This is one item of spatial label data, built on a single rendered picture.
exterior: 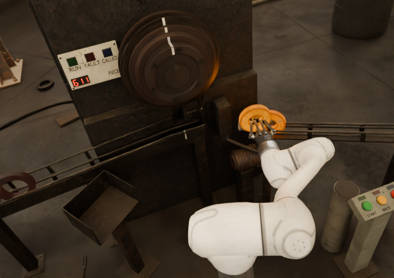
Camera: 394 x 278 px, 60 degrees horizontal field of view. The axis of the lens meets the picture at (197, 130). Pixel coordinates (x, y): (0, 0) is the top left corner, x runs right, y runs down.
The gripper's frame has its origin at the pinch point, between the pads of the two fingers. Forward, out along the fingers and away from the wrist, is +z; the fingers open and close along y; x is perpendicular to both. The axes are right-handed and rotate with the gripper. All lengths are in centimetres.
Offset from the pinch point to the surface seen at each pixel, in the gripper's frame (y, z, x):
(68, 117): -143, 135, -89
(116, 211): -74, -24, -23
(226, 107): -11.3, 16.7, -6.1
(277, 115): 13.0, 5.5, -7.3
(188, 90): -29.8, 6.7, 17.4
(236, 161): -9.6, 2.1, -34.1
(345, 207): 36, -35, -38
